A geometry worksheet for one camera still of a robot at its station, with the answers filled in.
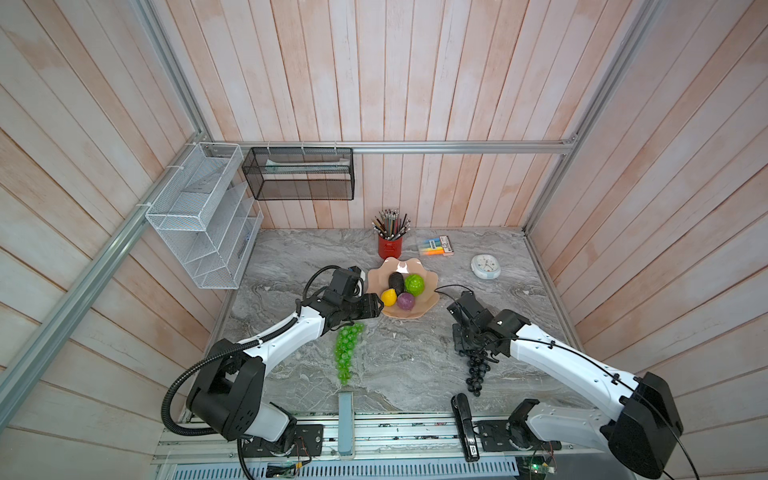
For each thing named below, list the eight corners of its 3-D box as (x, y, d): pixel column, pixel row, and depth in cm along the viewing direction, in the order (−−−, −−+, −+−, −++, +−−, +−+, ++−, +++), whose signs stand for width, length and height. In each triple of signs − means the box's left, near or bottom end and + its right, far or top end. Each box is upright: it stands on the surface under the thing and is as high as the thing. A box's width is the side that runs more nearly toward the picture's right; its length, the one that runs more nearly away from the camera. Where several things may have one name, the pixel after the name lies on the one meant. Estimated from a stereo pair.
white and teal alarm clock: (474, 279, 108) (476, 274, 105) (469, 259, 114) (471, 254, 111) (500, 279, 108) (503, 274, 105) (493, 259, 114) (496, 254, 111)
